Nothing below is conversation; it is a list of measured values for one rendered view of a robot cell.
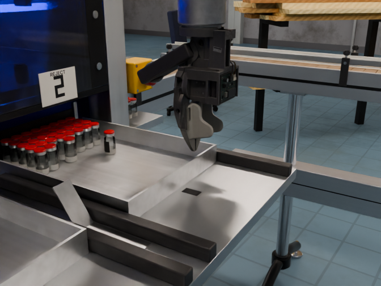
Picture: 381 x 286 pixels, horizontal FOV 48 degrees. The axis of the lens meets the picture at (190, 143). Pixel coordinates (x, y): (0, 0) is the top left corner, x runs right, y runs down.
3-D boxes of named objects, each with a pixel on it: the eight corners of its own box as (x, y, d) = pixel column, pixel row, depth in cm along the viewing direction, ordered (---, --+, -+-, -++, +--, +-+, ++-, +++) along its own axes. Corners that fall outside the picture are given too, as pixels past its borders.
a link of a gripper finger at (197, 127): (208, 162, 70) (209, 107, 67) (178, 154, 73) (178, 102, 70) (217, 155, 73) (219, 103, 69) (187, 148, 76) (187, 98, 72)
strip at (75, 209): (56, 224, 59) (51, 186, 57) (72, 215, 62) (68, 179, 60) (136, 256, 52) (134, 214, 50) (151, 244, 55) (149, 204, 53)
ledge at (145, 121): (87, 127, 106) (87, 120, 105) (121, 114, 117) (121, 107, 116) (131, 137, 99) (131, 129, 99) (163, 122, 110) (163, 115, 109)
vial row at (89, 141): (25, 171, 76) (21, 147, 74) (95, 141, 90) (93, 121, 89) (33, 174, 75) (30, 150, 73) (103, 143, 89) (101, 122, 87)
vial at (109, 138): (102, 154, 84) (101, 133, 82) (110, 150, 85) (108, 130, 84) (111, 156, 83) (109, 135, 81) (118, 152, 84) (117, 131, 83)
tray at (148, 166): (-20, 172, 76) (-24, 154, 75) (84, 131, 97) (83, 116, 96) (129, 223, 60) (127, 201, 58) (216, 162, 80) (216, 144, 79)
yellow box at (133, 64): (111, 91, 100) (109, 60, 98) (130, 85, 106) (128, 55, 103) (136, 95, 97) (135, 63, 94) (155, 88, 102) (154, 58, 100)
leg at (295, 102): (266, 268, 179) (279, 89, 152) (274, 257, 186) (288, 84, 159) (287, 275, 174) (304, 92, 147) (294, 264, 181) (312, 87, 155)
